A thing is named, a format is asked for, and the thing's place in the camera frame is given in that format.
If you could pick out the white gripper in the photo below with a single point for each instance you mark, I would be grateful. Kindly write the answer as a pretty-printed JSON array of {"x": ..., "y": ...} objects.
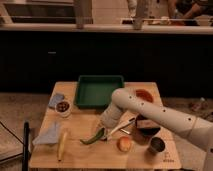
[{"x": 109, "y": 119}]

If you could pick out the green pepper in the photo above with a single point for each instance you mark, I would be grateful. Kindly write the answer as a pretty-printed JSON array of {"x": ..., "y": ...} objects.
[{"x": 90, "y": 141}]

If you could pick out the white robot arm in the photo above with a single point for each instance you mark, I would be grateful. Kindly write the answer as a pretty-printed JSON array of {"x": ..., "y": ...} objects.
[{"x": 196, "y": 130}]

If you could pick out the orange peach fruit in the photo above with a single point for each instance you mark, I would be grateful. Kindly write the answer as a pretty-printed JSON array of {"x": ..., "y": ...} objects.
[{"x": 124, "y": 144}]

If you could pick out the dark bowl with brown block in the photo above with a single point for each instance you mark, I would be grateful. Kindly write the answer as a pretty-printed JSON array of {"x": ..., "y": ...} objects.
[{"x": 146, "y": 126}]

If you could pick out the green plastic tray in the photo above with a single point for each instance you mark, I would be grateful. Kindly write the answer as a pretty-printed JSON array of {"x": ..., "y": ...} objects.
[{"x": 94, "y": 91}]

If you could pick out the white cup with dark contents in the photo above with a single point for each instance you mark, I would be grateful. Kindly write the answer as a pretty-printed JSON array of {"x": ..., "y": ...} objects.
[{"x": 63, "y": 108}]

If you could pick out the grey cloth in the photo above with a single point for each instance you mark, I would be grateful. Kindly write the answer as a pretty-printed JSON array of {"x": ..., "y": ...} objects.
[{"x": 50, "y": 136}]

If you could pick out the blue sponge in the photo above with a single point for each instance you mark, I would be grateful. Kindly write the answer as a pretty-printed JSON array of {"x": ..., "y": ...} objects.
[{"x": 57, "y": 97}]

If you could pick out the black vertical pole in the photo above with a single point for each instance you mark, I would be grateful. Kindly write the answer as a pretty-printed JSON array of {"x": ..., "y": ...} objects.
[{"x": 25, "y": 147}]

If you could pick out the white handled knife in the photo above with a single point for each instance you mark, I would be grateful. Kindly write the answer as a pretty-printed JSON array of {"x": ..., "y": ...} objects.
[{"x": 118, "y": 127}]

